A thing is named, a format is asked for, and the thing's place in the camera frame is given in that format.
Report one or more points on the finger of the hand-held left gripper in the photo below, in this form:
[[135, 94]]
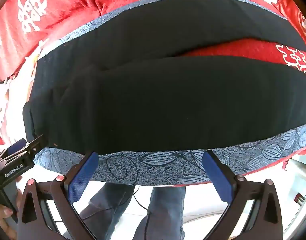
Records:
[[34, 143], [16, 145]]

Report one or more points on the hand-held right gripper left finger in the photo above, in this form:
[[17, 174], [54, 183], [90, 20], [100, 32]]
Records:
[[84, 177]]

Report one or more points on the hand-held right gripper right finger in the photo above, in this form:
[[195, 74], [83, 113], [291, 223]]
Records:
[[218, 177]]

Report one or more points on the black pants with blue floral trim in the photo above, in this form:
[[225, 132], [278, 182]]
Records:
[[168, 92]]

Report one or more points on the person's left hand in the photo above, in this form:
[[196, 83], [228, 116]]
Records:
[[1, 213]]

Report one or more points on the person's leg in jeans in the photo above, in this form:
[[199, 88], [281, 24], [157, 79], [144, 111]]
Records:
[[163, 210], [105, 210]]

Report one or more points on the red printed blanket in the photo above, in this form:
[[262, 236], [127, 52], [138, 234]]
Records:
[[55, 10]]

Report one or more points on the red printed pillow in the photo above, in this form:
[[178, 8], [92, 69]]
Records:
[[296, 17]]

